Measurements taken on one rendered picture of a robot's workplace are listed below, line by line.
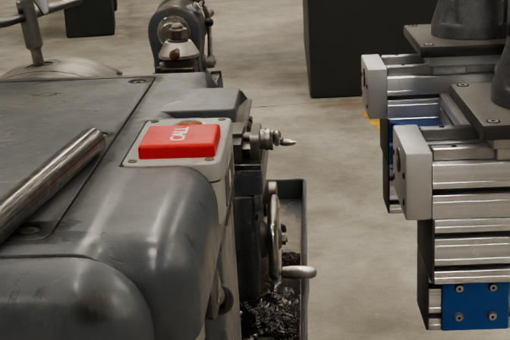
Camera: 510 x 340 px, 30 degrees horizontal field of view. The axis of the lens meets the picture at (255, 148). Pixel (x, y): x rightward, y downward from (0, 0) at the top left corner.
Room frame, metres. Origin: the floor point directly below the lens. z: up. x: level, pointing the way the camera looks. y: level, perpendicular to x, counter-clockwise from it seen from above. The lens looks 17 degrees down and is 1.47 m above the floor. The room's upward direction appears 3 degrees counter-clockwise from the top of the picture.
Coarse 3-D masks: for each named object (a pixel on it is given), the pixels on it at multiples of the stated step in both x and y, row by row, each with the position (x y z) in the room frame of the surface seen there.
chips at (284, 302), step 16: (288, 256) 2.15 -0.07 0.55; (272, 288) 1.98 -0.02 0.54; (288, 288) 1.97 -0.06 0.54; (240, 304) 1.91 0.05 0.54; (256, 304) 1.83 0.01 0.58; (272, 304) 1.89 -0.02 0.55; (288, 304) 1.88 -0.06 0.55; (256, 320) 1.83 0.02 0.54; (272, 320) 1.77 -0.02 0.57; (288, 320) 1.76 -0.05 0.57; (256, 336) 1.72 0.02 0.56; (272, 336) 1.75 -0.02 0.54; (288, 336) 1.75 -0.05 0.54
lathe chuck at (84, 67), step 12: (48, 60) 1.23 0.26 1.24; (60, 60) 1.22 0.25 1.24; (72, 60) 1.23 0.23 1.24; (84, 60) 1.24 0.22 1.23; (12, 72) 1.20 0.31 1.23; (24, 72) 1.16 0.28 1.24; (72, 72) 1.16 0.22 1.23; (84, 72) 1.18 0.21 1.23; (96, 72) 1.19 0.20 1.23; (108, 72) 1.21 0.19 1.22; (120, 72) 1.23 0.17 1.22
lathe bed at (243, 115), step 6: (240, 102) 2.46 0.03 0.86; (246, 102) 2.53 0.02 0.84; (240, 108) 2.42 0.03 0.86; (246, 108) 2.48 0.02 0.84; (240, 114) 2.37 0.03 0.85; (246, 114) 2.41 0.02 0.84; (240, 120) 2.33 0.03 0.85; (246, 120) 2.35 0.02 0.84; (252, 120) 2.54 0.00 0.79; (246, 126) 2.31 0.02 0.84
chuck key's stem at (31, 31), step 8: (24, 0) 1.20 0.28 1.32; (32, 0) 1.20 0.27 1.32; (24, 8) 1.19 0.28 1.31; (32, 8) 1.20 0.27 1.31; (32, 16) 1.20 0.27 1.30; (24, 24) 1.19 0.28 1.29; (32, 24) 1.20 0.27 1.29; (24, 32) 1.20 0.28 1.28; (32, 32) 1.19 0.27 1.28; (40, 32) 1.21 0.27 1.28; (24, 40) 1.20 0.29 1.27; (32, 40) 1.19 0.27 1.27; (40, 40) 1.20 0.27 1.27; (32, 48) 1.19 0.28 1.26; (40, 48) 1.20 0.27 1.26; (32, 56) 1.20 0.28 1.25; (40, 56) 1.20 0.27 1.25; (40, 64) 1.20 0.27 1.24
